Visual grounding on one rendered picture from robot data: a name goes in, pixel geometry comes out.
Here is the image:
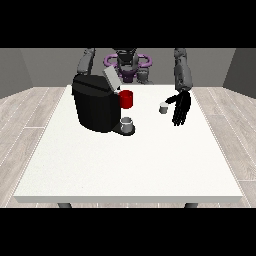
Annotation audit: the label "pale grey machine lid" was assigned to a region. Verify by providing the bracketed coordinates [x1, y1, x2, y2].
[102, 65, 122, 91]

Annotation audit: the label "grey robot trunk purple rings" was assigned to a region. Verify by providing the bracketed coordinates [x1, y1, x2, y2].
[103, 48, 155, 86]

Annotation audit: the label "red pod holder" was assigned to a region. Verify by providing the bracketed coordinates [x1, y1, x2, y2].
[118, 89, 134, 110]

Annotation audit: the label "small grey coffee pod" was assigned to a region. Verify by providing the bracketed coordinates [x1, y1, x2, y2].
[158, 101, 169, 115]

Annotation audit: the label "small grey cup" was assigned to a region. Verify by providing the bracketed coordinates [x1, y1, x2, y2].
[120, 116, 134, 134]

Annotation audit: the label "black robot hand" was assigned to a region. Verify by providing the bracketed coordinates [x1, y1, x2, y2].
[164, 90, 192, 127]

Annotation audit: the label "black coffee machine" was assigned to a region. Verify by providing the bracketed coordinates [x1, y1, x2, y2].
[71, 73, 136, 137]

